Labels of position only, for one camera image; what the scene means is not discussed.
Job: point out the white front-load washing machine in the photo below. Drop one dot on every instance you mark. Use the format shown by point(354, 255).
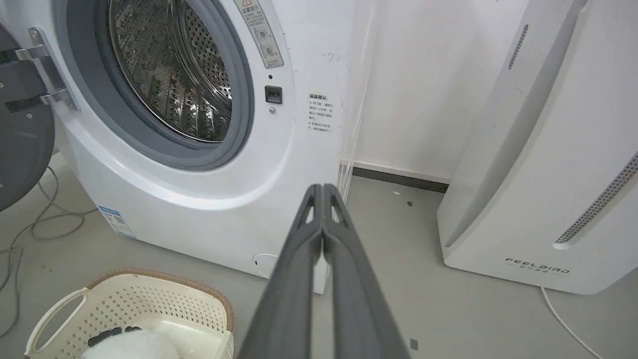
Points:
point(199, 124)

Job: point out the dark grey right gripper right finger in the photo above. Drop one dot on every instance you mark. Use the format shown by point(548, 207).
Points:
point(359, 299)

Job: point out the dark washing machine door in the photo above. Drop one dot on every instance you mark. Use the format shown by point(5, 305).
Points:
point(22, 124)

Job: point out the cream perforated laundry basket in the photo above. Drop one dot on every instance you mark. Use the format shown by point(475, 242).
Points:
point(149, 309)

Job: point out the white air purifier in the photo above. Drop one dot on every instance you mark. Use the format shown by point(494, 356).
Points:
point(548, 149)

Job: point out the white fluffy cloth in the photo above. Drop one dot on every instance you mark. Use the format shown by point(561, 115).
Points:
point(132, 345)

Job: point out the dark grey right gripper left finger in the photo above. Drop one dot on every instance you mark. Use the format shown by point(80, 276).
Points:
point(286, 299)

